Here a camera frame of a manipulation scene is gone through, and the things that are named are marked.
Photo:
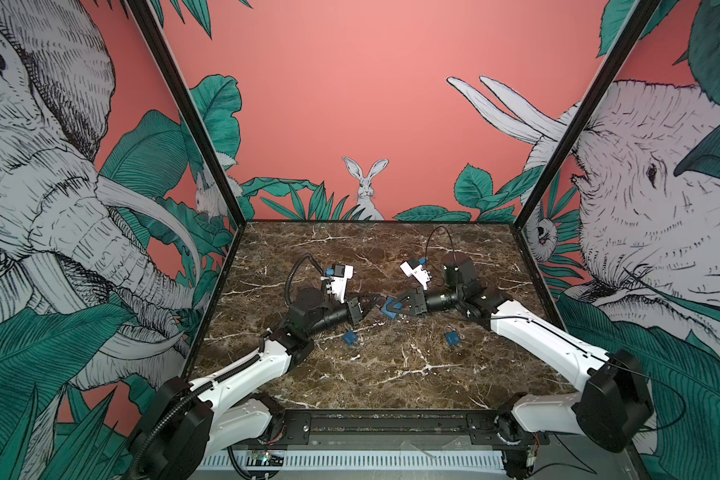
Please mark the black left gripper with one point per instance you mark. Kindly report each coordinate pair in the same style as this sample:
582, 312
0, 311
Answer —
355, 309

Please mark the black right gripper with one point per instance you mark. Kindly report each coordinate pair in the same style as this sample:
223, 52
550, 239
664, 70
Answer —
416, 299

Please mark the large blue padlock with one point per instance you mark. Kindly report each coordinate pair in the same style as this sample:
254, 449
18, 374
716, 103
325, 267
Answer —
386, 308

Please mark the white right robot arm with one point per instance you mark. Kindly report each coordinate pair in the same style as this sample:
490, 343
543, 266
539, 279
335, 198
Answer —
611, 400

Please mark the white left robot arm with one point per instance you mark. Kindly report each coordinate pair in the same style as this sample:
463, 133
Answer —
188, 420

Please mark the white perforated strip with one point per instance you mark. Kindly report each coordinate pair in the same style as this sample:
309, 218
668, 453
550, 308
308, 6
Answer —
393, 460

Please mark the small circuit board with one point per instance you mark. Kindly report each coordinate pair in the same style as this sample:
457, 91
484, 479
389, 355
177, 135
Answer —
265, 459

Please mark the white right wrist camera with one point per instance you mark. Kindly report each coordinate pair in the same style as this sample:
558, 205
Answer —
417, 269

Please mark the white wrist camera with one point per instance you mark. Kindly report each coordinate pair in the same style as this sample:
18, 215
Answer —
417, 269
335, 279

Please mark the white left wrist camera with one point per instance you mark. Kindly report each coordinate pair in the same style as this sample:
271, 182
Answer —
335, 279

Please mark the black front mounting rail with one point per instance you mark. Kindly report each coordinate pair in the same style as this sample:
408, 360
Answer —
304, 425

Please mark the black left corner post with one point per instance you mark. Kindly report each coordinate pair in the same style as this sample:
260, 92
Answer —
146, 20

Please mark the black corner post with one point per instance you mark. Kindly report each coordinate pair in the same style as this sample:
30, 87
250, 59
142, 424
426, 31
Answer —
146, 20
638, 18

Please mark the black right corner post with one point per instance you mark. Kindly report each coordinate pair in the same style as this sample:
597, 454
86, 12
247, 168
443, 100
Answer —
638, 18

